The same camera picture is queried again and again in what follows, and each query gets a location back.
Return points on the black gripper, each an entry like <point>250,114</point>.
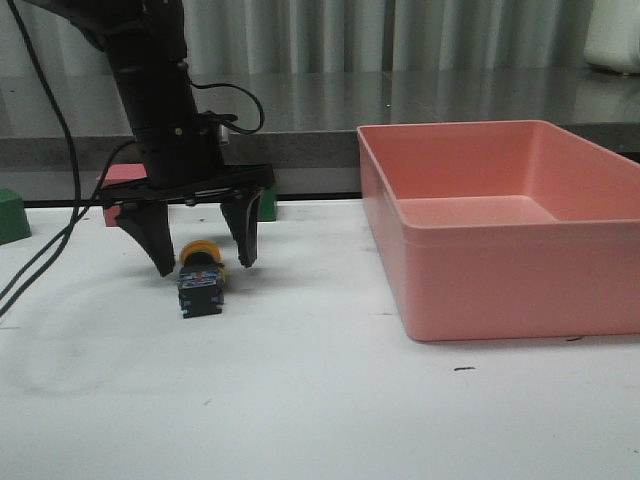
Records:
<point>238,187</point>

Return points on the yellow push button switch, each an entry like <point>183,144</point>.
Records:
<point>201,279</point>

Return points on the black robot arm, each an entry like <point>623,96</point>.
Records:
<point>179,147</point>

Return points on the left green cube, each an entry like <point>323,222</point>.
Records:
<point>268,205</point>

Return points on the green cube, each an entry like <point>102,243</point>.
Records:
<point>14,223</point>
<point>268,205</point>

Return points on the far pink cube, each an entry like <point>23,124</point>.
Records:
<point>120,173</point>

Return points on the grey stone counter shelf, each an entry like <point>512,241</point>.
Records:
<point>309,134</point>

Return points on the right green cube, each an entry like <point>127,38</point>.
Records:
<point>14,223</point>

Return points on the pink plastic bin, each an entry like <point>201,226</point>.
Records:
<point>503,229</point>

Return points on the white appliance on counter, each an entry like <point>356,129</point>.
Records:
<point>612,41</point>

